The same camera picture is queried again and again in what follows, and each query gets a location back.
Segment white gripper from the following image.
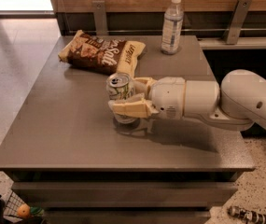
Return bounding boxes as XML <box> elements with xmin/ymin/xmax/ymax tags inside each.
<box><xmin>108</xmin><ymin>77</ymin><xmax>186</xmax><ymax>119</ymax></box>

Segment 7up soda can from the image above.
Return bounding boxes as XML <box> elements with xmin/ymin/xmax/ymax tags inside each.
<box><xmin>105</xmin><ymin>72</ymin><xmax>138</xmax><ymax>125</ymax></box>

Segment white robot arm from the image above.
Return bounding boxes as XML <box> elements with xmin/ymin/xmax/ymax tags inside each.
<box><xmin>108</xmin><ymin>70</ymin><xmax>266</xmax><ymax>131</ymax></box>

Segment brown chip bag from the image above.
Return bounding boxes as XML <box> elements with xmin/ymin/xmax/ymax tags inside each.
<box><xmin>58</xmin><ymin>30</ymin><xmax>146</xmax><ymax>77</ymax></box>

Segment clear plastic water bottle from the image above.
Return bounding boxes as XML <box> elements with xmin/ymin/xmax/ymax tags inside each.
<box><xmin>161</xmin><ymin>0</ymin><xmax>184</xmax><ymax>54</ymax></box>

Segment grey table with drawers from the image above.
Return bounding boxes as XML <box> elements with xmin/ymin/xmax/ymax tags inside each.
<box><xmin>0</xmin><ymin>35</ymin><xmax>256</xmax><ymax>224</ymax></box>

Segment grey counter ledge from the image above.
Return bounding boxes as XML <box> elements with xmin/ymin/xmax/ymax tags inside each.
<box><xmin>198</xmin><ymin>37</ymin><xmax>266</xmax><ymax>50</ymax></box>

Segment orange fruit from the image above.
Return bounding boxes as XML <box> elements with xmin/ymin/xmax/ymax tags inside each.
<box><xmin>17</xmin><ymin>203</ymin><xmax>31</xmax><ymax>218</ymax></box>

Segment black white striped object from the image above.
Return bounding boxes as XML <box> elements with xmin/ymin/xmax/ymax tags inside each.
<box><xmin>228</xmin><ymin>206</ymin><xmax>266</xmax><ymax>224</ymax></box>

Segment left metal bracket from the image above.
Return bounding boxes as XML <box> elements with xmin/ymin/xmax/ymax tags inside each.
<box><xmin>92</xmin><ymin>0</ymin><xmax>108</xmax><ymax>35</ymax></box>

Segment metal bracket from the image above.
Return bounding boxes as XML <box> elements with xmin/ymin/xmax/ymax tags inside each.
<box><xmin>92</xmin><ymin>0</ymin><xmax>108</xmax><ymax>35</ymax></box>
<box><xmin>223</xmin><ymin>0</ymin><xmax>253</xmax><ymax>45</ymax></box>

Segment right metal bracket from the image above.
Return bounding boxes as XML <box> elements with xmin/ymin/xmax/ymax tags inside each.
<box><xmin>223</xmin><ymin>0</ymin><xmax>253</xmax><ymax>45</ymax></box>

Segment black wire basket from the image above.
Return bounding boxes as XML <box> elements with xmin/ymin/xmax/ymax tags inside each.
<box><xmin>0</xmin><ymin>189</ymin><xmax>47</xmax><ymax>224</ymax></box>

